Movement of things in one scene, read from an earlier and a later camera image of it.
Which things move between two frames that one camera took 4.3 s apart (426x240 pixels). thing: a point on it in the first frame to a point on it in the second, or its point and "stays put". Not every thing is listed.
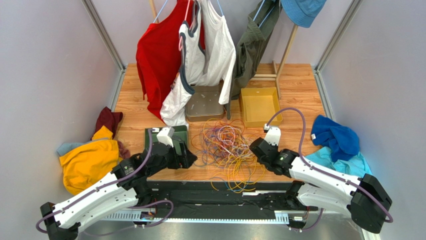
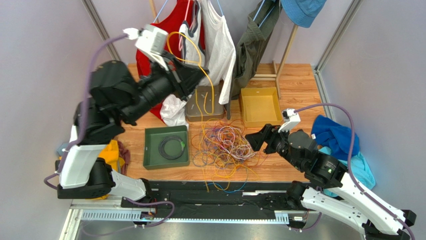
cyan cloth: (354, 165) stays put
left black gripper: (184, 161) to (184, 78)
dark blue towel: (342, 140) stays put
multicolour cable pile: (225, 146) stays put
